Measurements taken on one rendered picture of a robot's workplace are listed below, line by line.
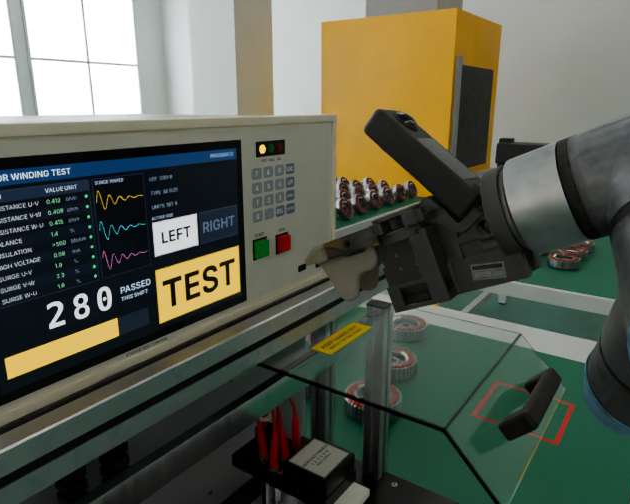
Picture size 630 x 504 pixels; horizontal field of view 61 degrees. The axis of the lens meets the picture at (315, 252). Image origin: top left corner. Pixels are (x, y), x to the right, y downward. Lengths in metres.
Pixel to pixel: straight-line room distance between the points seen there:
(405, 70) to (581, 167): 3.74
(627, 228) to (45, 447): 0.40
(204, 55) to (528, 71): 3.03
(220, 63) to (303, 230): 3.90
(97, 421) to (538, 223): 0.35
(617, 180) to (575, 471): 0.72
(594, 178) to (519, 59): 5.37
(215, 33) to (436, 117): 1.83
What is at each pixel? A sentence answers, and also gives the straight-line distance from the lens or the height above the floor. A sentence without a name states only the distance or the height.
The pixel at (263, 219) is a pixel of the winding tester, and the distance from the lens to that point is 0.57.
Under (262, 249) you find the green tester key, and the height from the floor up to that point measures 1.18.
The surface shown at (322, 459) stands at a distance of 0.69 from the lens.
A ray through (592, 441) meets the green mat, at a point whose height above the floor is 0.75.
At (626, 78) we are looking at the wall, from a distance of 5.57.
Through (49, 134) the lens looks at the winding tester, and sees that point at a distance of 0.42.
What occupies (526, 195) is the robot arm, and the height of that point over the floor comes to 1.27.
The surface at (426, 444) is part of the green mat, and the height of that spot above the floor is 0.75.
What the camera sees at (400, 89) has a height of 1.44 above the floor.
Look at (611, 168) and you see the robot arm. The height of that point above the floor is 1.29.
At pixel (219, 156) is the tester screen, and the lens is 0.52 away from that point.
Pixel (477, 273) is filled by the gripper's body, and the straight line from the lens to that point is 0.44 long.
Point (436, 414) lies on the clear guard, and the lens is 0.51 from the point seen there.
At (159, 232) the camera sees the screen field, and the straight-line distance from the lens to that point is 0.48.
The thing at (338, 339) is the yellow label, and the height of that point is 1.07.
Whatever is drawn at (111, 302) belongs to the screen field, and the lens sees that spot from 0.46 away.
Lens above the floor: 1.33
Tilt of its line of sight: 16 degrees down
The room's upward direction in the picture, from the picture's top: straight up
